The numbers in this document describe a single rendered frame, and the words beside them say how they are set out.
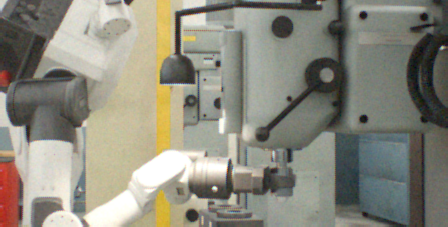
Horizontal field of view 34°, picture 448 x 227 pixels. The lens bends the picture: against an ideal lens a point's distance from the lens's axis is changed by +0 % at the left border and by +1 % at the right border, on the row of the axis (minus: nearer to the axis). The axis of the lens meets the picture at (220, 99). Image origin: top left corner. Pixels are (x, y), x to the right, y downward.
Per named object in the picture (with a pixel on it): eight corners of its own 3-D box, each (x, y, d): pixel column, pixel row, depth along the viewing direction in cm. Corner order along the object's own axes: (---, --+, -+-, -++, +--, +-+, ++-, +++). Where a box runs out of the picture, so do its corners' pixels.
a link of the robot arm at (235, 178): (263, 160, 146) (205, 158, 148) (262, 207, 146) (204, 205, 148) (270, 156, 159) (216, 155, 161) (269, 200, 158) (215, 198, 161)
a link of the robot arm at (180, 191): (205, 184, 148) (151, 182, 150) (212, 211, 156) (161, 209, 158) (212, 139, 155) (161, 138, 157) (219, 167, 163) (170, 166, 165)
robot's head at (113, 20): (94, 41, 162) (107, 16, 155) (86, 5, 166) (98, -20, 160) (122, 42, 165) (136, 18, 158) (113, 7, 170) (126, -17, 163)
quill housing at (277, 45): (252, 150, 140) (252, -16, 140) (228, 145, 160) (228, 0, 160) (345, 149, 144) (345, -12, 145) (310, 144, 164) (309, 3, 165)
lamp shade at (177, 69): (152, 84, 145) (152, 53, 145) (180, 85, 150) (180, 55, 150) (175, 83, 139) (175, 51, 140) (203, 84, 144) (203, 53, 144)
